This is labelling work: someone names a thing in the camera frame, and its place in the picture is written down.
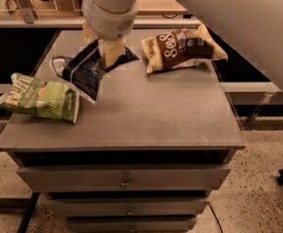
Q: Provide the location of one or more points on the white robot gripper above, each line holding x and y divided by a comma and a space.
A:
108, 22

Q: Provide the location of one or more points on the green jalapeno chip bag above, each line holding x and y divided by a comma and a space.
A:
34, 97

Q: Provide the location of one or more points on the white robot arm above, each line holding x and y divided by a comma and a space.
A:
254, 28

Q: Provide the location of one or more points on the bottom grey drawer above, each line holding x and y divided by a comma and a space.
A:
131, 224

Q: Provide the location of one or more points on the brown and cream chip bag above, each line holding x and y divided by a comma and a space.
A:
181, 48

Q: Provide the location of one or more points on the grey drawer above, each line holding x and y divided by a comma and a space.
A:
164, 206
131, 224
50, 179

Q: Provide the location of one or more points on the black metal floor frame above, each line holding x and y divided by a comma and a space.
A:
27, 205

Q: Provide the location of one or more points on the middle grey drawer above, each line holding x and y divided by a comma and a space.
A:
164, 206

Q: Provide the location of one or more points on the top grey drawer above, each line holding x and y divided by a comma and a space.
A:
50, 179

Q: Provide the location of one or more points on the grey drawer cabinet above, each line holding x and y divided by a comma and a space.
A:
177, 118

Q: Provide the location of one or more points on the blue chip bag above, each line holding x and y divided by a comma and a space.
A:
84, 72

